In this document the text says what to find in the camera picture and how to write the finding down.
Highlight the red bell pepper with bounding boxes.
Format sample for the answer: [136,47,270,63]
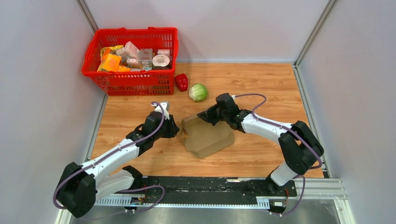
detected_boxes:
[174,73,189,92]

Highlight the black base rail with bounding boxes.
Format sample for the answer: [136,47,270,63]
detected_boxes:
[82,176,347,215]

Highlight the white tape roll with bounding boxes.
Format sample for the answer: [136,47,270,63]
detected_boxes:
[152,54,171,70]

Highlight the yellow snack packet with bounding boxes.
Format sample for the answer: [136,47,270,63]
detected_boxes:
[100,45,124,57]

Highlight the red plastic shopping basket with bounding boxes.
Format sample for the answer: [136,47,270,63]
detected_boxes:
[82,27,178,96]

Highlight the orange snack box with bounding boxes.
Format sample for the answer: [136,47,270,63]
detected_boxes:
[97,53,121,72]

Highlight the beige small box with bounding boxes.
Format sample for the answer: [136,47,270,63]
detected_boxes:
[138,49,153,70]

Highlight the green cabbage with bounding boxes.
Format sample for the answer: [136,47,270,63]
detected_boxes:
[189,84,208,102]

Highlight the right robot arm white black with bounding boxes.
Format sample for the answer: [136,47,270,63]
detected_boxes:
[197,93,324,196]

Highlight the pink white carton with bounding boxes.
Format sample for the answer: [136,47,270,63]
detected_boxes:
[116,41,140,61]

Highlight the brown cardboard box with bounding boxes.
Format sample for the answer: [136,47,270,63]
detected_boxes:
[181,115,235,159]

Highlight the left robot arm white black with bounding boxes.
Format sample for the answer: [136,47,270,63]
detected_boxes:
[52,111,179,218]

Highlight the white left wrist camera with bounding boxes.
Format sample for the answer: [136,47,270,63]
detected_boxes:
[151,101,170,120]

